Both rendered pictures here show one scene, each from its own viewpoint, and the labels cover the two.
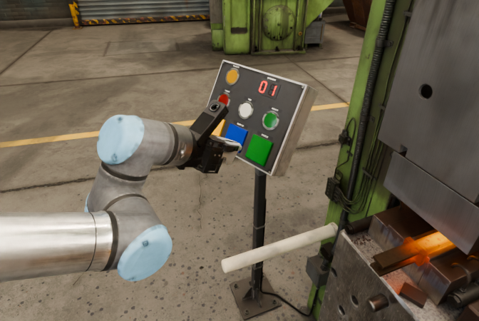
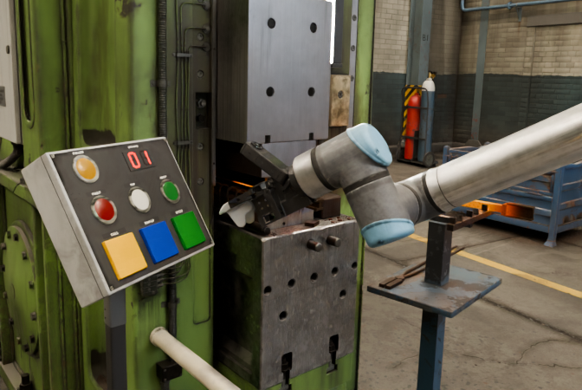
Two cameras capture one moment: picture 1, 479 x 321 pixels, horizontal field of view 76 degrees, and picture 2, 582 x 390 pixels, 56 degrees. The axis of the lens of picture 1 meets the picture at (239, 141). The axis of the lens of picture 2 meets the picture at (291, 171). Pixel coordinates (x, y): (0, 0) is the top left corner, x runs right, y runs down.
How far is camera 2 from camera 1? 1.47 m
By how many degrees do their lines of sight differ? 100
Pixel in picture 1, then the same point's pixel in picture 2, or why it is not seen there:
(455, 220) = not seen: hidden behind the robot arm
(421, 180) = (283, 149)
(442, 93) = (279, 88)
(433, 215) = not seen: hidden behind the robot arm
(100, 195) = (404, 194)
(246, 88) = (117, 174)
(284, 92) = (156, 153)
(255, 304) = not seen: outside the picture
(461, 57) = (281, 65)
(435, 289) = (309, 212)
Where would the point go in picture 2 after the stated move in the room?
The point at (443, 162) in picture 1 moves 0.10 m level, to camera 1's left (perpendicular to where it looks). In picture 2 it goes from (291, 128) to (302, 132)
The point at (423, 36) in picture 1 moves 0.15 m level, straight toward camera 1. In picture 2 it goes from (259, 58) to (315, 59)
